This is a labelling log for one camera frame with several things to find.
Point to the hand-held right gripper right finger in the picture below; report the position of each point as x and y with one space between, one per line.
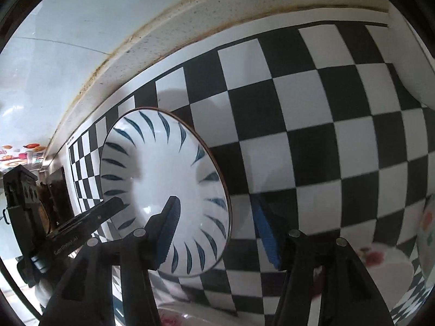
268 241

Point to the fruit wall stickers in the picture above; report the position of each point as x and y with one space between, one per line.
20 154

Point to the red floral plate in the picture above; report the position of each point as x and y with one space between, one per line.
204 317

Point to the blue leaf pattern plate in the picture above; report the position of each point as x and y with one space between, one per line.
153 163

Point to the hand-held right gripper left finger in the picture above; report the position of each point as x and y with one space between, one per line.
168 234

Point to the white plate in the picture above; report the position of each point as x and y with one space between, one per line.
413 68

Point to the black white checkered mat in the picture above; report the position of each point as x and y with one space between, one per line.
306 108

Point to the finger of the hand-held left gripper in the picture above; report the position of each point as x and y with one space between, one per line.
95 215

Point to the red floral bowl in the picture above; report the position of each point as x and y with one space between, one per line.
387 268

